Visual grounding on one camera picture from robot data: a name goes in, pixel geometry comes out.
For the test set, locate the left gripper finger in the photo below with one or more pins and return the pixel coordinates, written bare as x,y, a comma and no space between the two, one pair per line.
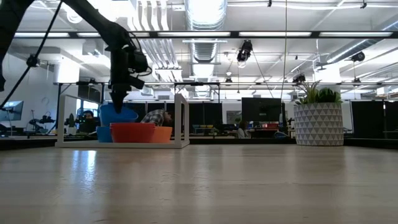
127,85
115,91

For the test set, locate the red mini bowl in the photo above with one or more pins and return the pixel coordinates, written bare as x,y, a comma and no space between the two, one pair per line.
132,133

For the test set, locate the orange mini bowl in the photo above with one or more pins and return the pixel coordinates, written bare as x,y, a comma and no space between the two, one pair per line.
163,134

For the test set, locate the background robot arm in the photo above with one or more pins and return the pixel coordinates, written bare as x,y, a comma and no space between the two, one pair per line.
46,119

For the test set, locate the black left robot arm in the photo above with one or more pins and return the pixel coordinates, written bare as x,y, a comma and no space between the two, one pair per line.
109,31

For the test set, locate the person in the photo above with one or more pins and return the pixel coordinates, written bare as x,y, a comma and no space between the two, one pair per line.
155,116
88,123
242,130

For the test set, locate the white perforated metal rack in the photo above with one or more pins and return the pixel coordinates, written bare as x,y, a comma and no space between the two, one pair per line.
124,145

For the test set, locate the lit computer monitor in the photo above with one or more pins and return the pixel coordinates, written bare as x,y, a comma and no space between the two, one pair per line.
12,109

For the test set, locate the black monitor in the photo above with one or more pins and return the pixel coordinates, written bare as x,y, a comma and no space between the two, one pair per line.
261,109

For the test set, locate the succulent in patterned white pot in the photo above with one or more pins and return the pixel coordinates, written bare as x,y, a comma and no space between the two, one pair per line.
318,124

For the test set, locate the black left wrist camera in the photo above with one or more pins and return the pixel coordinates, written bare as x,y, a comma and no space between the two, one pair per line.
138,62

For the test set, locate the silver ventilation duct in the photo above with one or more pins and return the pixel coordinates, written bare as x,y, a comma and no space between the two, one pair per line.
205,15
357,46

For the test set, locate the black overhead camera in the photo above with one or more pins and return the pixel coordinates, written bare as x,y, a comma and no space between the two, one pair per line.
245,51

